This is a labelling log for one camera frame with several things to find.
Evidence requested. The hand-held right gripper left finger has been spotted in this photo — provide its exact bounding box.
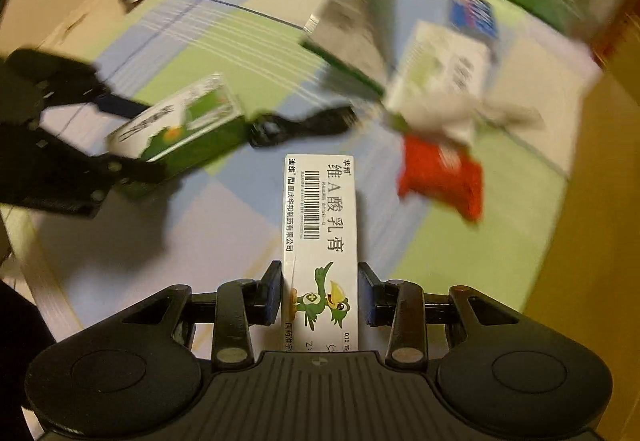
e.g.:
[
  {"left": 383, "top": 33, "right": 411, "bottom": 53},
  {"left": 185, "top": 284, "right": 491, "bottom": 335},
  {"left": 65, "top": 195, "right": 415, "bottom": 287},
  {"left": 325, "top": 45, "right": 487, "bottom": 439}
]
[{"left": 122, "top": 261, "right": 283, "bottom": 370}]

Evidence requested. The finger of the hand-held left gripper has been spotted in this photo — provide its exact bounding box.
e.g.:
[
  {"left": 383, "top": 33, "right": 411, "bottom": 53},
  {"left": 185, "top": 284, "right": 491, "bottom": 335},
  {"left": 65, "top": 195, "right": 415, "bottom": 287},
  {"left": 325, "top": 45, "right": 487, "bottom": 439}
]
[
  {"left": 97, "top": 152, "right": 170, "bottom": 185},
  {"left": 92, "top": 83, "right": 153, "bottom": 120}
]

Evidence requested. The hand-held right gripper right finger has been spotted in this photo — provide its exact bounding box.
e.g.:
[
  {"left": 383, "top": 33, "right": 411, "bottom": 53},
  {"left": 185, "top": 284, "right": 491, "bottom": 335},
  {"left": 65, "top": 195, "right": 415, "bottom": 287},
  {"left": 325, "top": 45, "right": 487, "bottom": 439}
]
[{"left": 357, "top": 262, "right": 521, "bottom": 370}]

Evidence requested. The green and white medicine box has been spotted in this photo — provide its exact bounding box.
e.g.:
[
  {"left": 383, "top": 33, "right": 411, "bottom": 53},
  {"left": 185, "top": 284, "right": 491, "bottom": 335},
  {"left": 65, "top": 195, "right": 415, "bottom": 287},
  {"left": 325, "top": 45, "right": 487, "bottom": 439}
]
[{"left": 106, "top": 73, "right": 249, "bottom": 189}]

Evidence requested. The white ointment box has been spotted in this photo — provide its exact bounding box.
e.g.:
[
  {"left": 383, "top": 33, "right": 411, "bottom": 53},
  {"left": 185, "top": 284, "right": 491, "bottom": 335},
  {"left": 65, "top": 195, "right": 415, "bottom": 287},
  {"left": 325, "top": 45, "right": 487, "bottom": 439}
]
[{"left": 281, "top": 154, "right": 362, "bottom": 353}]

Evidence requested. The red snack packet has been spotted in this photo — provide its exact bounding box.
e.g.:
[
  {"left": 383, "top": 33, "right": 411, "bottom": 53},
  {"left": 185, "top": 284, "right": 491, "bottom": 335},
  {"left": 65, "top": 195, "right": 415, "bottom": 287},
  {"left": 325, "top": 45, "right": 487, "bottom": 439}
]
[{"left": 396, "top": 135, "right": 485, "bottom": 223}]

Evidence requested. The crumpled white paper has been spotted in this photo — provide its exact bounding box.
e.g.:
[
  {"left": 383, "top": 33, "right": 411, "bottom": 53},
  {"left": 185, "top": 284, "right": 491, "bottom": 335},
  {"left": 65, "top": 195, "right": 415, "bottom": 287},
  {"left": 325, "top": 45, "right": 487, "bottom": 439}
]
[{"left": 385, "top": 93, "right": 545, "bottom": 149}]

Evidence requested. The white and pale green box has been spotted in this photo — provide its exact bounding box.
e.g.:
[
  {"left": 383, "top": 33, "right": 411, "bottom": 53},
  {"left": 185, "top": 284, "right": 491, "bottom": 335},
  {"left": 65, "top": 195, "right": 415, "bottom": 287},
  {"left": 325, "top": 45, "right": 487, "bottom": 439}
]
[{"left": 385, "top": 20, "right": 495, "bottom": 122}]

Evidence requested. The large silver foil bag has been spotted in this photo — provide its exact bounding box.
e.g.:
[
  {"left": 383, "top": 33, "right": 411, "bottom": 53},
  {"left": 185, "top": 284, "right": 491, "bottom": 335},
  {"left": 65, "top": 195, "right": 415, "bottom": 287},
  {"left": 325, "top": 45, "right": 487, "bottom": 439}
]
[{"left": 302, "top": 0, "right": 398, "bottom": 94}]

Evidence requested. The blue and white small box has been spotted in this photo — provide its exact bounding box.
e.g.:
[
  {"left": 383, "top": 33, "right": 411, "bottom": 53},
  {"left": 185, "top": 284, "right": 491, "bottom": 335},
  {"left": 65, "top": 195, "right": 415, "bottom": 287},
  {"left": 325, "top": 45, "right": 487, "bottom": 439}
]
[{"left": 446, "top": 0, "right": 502, "bottom": 42}]

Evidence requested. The black strap-like object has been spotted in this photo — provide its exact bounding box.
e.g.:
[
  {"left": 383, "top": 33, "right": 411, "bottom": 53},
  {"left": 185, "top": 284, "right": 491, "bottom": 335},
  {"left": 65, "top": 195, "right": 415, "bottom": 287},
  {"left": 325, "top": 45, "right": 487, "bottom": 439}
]
[{"left": 248, "top": 105, "right": 357, "bottom": 148}]

